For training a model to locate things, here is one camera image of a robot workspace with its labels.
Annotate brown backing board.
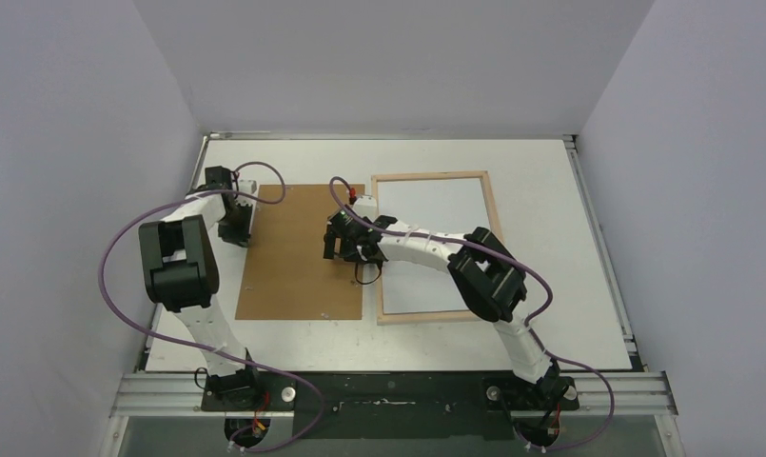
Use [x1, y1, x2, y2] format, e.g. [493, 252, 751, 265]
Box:
[235, 184, 363, 321]

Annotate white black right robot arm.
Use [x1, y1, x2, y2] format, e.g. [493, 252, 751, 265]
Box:
[324, 210, 578, 409]

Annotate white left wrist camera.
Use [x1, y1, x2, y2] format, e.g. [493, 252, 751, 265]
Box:
[234, 179, 258, 195]

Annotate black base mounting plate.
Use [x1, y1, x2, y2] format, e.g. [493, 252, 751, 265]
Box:
[199, 370, 579, 445]

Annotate light wooden picture frame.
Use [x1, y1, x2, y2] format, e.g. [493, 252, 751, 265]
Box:
[372, 170, 502, 325]

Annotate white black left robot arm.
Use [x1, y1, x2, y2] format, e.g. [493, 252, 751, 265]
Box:
[138, 167, 265, 411]

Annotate aluminium front rail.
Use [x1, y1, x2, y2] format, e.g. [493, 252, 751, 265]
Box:
[110, 372, 677, 417]

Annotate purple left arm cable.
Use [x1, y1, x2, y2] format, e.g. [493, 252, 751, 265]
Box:
[99, 161, 325, 455]

